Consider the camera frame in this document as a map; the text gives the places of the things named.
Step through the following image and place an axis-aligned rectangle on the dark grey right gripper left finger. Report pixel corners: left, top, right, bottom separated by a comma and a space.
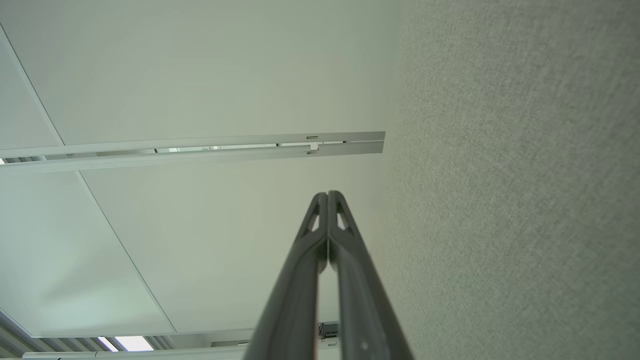
243, 191, 329, 360

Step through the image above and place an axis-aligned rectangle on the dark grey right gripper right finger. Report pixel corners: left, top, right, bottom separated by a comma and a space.
328, 190, 415, 360

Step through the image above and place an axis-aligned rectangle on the bright ceiling light panel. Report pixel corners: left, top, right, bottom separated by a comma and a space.
97, 336, 155, 353

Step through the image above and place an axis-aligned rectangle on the white ceiling light rail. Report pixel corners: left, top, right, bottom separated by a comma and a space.
0, 131, 386, 175

